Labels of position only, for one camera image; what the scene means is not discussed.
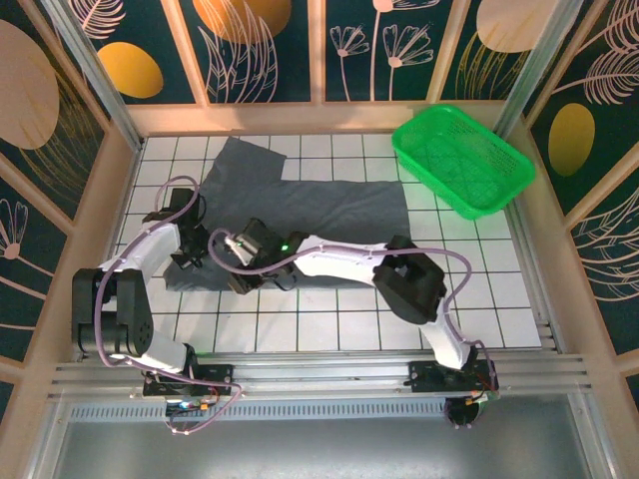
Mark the grey t-shirt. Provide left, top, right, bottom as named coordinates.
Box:
left=164, top=135, right=410, bottom=293

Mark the grey metal sheet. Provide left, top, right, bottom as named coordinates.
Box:
left=49, top=418, right=605, bottom=479

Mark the green plastic basket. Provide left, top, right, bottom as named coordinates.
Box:
left=391, top=104, right=537, bottom=222

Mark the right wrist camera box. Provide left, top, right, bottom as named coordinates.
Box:
left=238, top=217, right=275, bottom=253

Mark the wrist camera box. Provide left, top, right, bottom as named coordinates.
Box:
left=238, top=217, right=275, bottom=253
left=166, top=187, right=200, bottom=214

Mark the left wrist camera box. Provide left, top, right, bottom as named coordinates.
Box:
left=166, top=187, right=200, bottom=214

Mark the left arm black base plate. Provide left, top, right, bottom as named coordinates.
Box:
left=142, top=363, right=236, bottom=399

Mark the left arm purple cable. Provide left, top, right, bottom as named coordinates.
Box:
left=94, top=175, right=246, bottom=436

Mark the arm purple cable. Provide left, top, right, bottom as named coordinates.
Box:
left=208, top=228, right=500, bottom=400
left=94, top=175, right=246, bottom=436

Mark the aluminium front rail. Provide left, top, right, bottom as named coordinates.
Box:
left=47, top=352, right=593, bottom=400

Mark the slotted grey cable duct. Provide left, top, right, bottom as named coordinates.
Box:
left=67, top=400, right=450, bottom=423

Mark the aluminium frame post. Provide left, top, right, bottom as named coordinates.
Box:
left=42, top=0, right=146, bottom=151
left=491, top=0, right=573, bottom=144

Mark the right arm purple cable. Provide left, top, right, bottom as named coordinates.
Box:
left=208, top=228, right=500, bottom=400

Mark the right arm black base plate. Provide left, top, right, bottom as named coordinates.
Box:
left=406, top=359, right=499, bottom=395

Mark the aluminium side rail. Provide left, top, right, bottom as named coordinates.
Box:
left=506, top=199, right=568, bottom=353

